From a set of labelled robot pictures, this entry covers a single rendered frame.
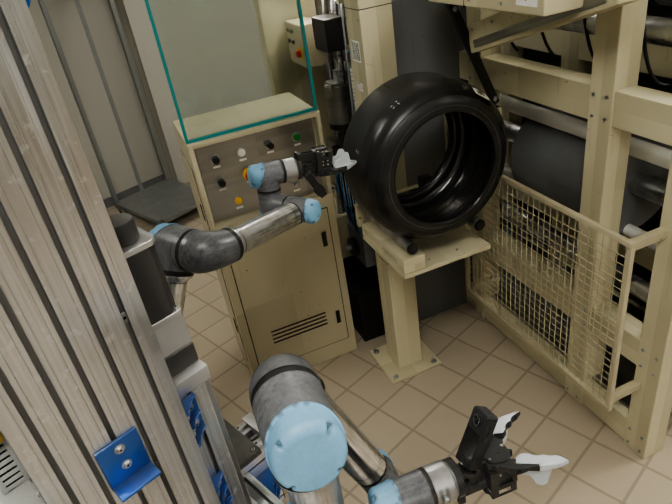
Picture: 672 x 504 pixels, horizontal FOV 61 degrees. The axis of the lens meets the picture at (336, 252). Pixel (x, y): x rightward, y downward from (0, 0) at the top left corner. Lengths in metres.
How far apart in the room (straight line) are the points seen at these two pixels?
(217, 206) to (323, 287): 0.65
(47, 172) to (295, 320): 2.05
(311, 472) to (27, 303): 0.46
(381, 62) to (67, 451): 1.66
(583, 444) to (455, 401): 0.54
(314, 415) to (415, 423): 1.82
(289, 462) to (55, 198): 0.48
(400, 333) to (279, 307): 0.58
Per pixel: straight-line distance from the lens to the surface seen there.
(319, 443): 0.85
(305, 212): 1.73
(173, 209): 4.71
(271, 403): 0.88
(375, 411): 2.71
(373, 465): 1.19
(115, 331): 0.95
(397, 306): 2.65
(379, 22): 2.17
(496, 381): 2.82
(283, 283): 2.64
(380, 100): 1.95
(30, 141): 0.83
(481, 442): 1.11
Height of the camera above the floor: 1.96
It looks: 31 degrees down
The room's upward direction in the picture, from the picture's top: 9 degrees counter-clockwise
